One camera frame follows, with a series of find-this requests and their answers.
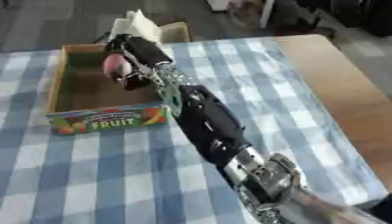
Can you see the cardboard box with printed front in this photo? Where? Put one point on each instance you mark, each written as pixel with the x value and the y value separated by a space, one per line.
pixel 99 94

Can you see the pink toy fruit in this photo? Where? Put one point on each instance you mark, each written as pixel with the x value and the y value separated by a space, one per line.
pixel 113 66

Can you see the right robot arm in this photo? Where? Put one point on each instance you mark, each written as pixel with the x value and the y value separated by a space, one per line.
pixel 212 122

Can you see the small tan cardboard box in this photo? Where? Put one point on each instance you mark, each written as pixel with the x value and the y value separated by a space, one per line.
pixel 176 32

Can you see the dark furniture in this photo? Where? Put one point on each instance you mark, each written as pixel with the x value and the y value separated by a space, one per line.
pixel 352 14

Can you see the white folded paper bag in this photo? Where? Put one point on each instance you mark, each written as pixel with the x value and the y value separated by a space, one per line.
pixel 140 24

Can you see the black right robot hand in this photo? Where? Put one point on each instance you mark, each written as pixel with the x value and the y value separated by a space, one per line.
pixel 145 51

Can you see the white furniture leg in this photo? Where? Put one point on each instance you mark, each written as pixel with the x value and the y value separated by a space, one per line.
pixel 267 13

